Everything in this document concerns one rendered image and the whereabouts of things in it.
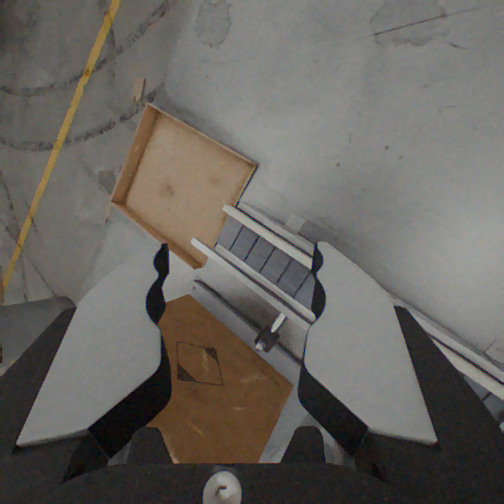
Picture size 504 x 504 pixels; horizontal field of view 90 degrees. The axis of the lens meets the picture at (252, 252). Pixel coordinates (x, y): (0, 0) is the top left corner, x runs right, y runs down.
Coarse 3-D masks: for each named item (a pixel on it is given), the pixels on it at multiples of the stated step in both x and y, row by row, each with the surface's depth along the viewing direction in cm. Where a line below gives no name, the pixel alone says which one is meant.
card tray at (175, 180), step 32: (160, 128) 62; (192, 128) 54; (128, 160) 63; (160, 160) 62; (192, 160) 59; (224, 160) 56; (128, 192) 67; (160, 192) 63; (192, 192) 59; (224, 192) 56; (160, 224) 64; (192, 224) 60; (192, 256) 61
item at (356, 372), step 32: (320, 256) 10; (320, 288) 9; (352, 288) 9; (320, 320) 7; (352, 320) 7; (384, 320) 7; (320, 352) 7; (352, 352) 7; (384, 352) 7; (320, 384) 6; (352, 384) 6; (384, 384) 6; (416, 384) 6; (320, 416) 6; (352, 416) 5; (384, 416) 5; (416, 416) 5; (352, 448) 6
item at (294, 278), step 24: (216, 240) 52; (240, 240) 50; (264, 240) 48; (264, 264) 49; (288, 264) 47; (288, 288) 47; (312, 288) 45; (312, 312) 46; (432, 336) 39; (480, 384) 37
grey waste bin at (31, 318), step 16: (16, 304) 183; (32, 304) 189; (48, 304) 197; (64, 304) 205; (0, 320) 165; (16, 320) 172; (32, 320) 181; (48, 320) 189; (0, 336) 161; (16, 336) 169; (32, 336) 178; (16, 352) 171
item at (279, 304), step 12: (192, 240) 45; (204, 252) 44; (216, 252) 44; (228, 264) 42; (240, 276) 42; (252, 288) 41; (264, 288) 41; (276, 300) 40; (288, 312) 39; (300, 324) 38
